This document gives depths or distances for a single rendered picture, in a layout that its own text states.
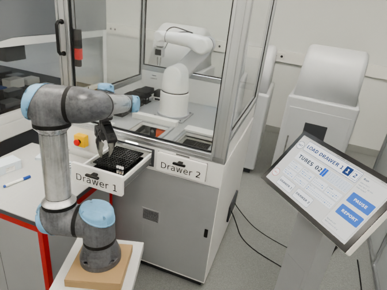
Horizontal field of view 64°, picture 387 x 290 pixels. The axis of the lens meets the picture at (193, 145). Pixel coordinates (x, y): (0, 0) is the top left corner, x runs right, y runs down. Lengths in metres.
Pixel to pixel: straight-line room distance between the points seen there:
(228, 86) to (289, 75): 3.20
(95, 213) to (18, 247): 0.73
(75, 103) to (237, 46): 0.78
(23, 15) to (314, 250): 2.03
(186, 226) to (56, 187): 1.00
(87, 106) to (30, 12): 1.34
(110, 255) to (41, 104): 0.58
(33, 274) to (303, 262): 1.33
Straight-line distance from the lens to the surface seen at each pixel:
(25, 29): 2.23
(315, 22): 4.57
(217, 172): 1.66
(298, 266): 1.67
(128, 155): 1.76
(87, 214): 1.13
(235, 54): 1.46
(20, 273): 1.94
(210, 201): 1.77
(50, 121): 1.03
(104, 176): 1.55
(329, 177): 1.41
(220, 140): 1.58
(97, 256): 1.21
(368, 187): 1.34
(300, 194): 1.42
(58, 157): 1.09
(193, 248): 2.02
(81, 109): 0.99
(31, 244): 1.72
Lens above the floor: 1.72
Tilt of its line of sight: 25 degrees down
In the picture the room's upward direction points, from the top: 7 degrees clockwise
